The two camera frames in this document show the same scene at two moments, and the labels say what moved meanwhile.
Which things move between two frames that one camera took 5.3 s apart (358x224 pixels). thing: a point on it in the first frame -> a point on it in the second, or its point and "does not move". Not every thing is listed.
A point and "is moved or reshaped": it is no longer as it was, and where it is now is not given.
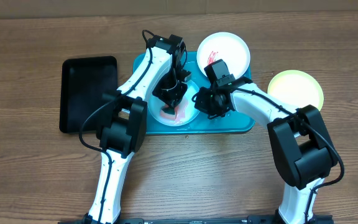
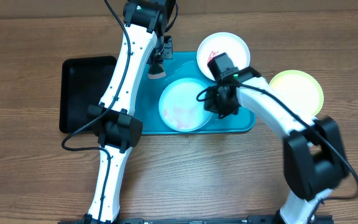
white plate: (228, 46) does not move
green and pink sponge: (171, 113) is moved or reshaped
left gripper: (173, 100) -> (168, 54)
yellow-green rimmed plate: (296, 88) does not move
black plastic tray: (87, 84) does not move
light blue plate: (184, 112) is moved or reshaped
